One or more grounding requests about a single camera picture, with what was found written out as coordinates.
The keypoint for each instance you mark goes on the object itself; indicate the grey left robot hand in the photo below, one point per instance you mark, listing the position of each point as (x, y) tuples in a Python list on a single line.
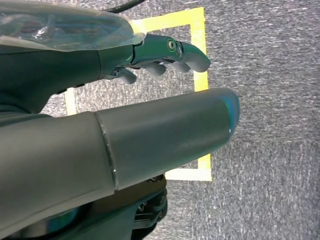
[(149, 139)]

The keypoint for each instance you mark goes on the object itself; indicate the yellow floor tape square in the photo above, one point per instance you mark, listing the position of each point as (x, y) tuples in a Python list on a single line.
[(200, 26)]

